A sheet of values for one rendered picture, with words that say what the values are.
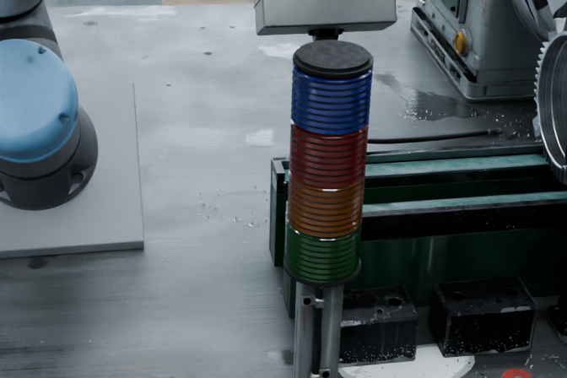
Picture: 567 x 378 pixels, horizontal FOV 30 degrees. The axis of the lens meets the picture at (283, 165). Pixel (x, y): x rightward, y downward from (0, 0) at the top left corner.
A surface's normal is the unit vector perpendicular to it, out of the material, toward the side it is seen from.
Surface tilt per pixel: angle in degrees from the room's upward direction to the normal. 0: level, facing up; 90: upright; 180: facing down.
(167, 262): 0
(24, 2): 88
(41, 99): 54
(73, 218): 47
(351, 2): 60
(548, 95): 69
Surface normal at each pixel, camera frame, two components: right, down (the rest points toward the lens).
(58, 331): 0.03, -0.88
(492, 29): 0.17, 0.48
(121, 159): 0.14, -0.25
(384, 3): 0.16, -0.02
